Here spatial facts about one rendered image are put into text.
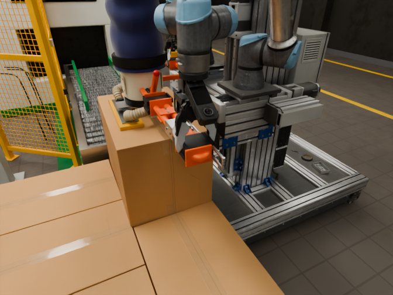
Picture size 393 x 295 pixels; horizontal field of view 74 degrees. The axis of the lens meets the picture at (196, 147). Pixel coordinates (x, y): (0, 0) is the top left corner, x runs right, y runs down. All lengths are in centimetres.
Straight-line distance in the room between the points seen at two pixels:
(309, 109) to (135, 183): 88
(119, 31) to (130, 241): 83
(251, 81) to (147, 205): 72
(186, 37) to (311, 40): 112
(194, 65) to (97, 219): 91
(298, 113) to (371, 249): 113
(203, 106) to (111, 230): 81
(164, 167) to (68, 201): 58
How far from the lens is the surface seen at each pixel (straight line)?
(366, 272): 200
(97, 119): 227
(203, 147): 67
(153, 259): 112
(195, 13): 59
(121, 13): 109
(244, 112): 128
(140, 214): 120
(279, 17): 109
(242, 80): 126
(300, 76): 167
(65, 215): 139
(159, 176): 110
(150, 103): 96
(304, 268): 185
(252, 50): 123
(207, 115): 58
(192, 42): 60
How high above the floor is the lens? 144
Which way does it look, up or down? 31 degrees down
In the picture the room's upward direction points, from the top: straight up
